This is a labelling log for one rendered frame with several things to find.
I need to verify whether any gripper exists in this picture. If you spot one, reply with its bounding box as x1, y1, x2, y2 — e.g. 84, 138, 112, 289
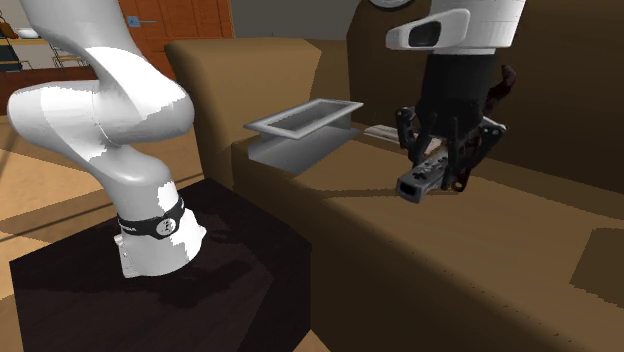
395, 51, 509, 193

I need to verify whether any grey remote control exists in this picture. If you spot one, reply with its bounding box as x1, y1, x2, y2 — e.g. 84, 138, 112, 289
395, 146, 451, 205

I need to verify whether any pale flat object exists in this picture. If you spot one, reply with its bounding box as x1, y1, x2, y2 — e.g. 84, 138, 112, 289
362, 124, 407, 146

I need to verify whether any brown sofa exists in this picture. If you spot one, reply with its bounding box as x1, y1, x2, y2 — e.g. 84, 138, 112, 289
164, 0, 624, 352

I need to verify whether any grey rectangular tray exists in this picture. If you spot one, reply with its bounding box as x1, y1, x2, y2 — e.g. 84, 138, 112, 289
243, 97, 365, 176

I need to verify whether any orange wooden door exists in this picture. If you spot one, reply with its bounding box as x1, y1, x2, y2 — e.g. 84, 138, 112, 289
118, 0, 236, 81

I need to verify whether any dark robot stand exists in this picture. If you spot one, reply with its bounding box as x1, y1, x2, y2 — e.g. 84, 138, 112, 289
9, 177, 314, 352

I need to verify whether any dark wooden table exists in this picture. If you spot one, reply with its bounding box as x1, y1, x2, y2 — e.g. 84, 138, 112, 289
0, 65, 99, 117

